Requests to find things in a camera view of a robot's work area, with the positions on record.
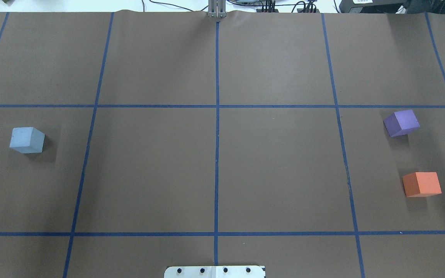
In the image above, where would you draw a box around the light blue foam block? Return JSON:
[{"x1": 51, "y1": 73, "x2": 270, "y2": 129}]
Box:
[{"x1": 9, "y1": 127, "x2": 45, "y2": 154}]

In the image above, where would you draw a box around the purple foam block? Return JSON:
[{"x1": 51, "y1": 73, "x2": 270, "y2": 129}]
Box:
[{"x1": 383, "y1": 109, "x2": 421, "y2": 137}]

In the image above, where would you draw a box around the orange foam block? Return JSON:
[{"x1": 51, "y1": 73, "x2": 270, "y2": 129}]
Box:
[{"x1": 401, "y1": 172, "x2": 442, "y2": 198}]

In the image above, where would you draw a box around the brown paper table cover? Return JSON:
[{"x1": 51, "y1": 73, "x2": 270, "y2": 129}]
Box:
[{"x1": 0, "y1": 10, "x2": 445, "y2": 278}]

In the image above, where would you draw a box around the black electronics box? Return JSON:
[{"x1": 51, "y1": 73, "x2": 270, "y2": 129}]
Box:
[{"x1": 336, "y1": 0, "x2": 445, "y2": 15}]

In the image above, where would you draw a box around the aluminium frame post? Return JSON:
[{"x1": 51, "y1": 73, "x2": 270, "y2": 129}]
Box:
[{"x1": 207, "y1": 0, "x2": 227, "y2": 18}]

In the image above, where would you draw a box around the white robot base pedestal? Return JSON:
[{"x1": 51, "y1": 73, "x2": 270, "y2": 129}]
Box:
[{"x1": 164, "y1": 265, "x2": 266, "y2": 278}]

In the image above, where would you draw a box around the black cable connector strip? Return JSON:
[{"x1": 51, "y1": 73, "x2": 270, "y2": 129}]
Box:
[{"x1": 256, "y1": 0, "x2": 319, "y2": 14}]

